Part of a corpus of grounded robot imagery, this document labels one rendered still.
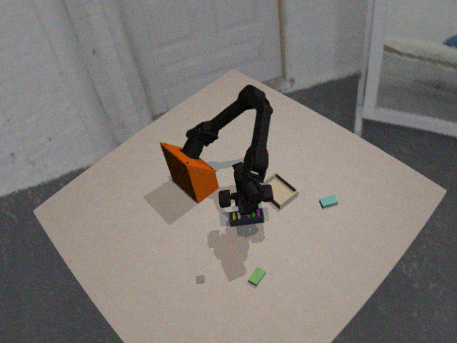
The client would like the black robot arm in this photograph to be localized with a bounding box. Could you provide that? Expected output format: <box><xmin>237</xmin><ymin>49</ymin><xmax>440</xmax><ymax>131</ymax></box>
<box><xmin>179</xmin><ymin>85</ymin><xmax>273</xmax><ymax>215</ymax></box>

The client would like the teal rectangular block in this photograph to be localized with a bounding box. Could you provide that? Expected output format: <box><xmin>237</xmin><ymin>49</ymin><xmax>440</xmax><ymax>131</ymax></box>
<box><xmin>319</xmin><ymin>195</ymin><xmax>338</xmax><ymax>208</ymax></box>

